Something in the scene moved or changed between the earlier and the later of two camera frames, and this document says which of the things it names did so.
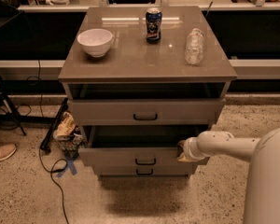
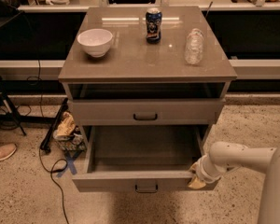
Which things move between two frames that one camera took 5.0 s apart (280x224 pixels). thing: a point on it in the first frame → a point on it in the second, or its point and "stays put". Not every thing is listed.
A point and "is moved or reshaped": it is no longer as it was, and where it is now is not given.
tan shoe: [2, 152] stays put
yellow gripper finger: [181, 143] → [195, 168]
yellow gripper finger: [184, 159] → [196, 183]
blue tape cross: [70, 163] stays put
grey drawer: [128, 156] is moved or reshaped
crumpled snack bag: [66, 126] stays put
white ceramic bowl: [95, 41] stays put
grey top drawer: [147, 112] stays put
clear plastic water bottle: [194, 47] stays put
